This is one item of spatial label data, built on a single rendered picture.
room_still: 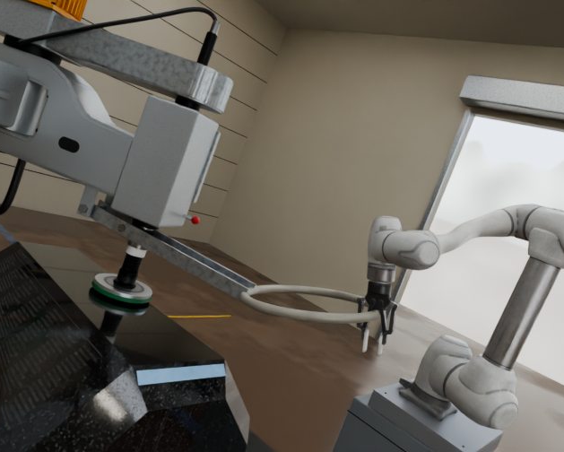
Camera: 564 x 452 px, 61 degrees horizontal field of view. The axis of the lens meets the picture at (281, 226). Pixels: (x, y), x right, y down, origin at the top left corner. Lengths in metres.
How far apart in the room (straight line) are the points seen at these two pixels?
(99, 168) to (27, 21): 0.58
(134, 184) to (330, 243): 5.45
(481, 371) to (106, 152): 1.47
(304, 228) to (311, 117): 1.78
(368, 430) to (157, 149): 1.26
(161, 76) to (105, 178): 0.40
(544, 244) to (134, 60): 1.48
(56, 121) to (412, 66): 5.82
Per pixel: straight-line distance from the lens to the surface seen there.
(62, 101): 1.92
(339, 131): 7.37
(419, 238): 1.40
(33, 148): 1.96
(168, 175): 1.68
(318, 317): 1.44
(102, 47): 1.88
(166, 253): 1.73
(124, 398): 1.39
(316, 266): 7.07
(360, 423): 1.96
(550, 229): 1.75
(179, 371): 1.48
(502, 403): 1.77
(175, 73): 1.73
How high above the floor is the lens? 1.46
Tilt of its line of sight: 5 degrees down
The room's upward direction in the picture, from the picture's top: 21 degrees clockwise
